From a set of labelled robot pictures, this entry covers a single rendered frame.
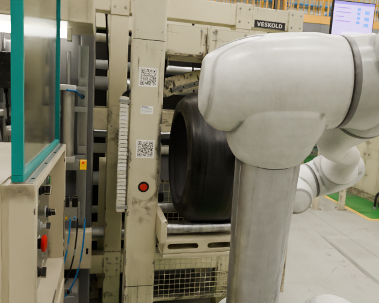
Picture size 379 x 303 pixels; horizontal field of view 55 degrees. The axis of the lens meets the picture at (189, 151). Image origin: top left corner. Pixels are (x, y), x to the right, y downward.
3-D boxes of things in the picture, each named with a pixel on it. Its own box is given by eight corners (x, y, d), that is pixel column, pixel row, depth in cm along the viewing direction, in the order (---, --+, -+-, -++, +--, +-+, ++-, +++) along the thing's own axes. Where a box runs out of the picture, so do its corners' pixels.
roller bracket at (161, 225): (159, 244, 144) (160, 221, 143) (147, 214, 183) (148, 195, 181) (168, 244, 145) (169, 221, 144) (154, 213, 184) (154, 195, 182)
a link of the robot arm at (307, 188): (261, 201, 111) (301, 189, 113) (285, 226, 97) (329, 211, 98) (255, 169, 107) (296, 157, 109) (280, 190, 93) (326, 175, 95)
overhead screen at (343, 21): (329, 42, 485) (334, -1, 477) (327, 42, 490) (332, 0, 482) (370, 45, 493) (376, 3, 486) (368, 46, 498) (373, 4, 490)
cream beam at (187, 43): (159, 54, 170) (160, 21, 168) (151, 59, 194) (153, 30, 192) (277, 65, 184) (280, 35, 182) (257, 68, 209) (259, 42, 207)
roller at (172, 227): (163, 235, 150) (165, 228, 147) (162, 227, 153) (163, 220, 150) (243, 233, 158) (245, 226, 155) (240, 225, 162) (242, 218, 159)
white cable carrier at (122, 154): (116, 211, 151) (120, 96, 145) (115, 208, 156) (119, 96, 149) (127, 211, 152) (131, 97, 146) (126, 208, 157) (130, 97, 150)
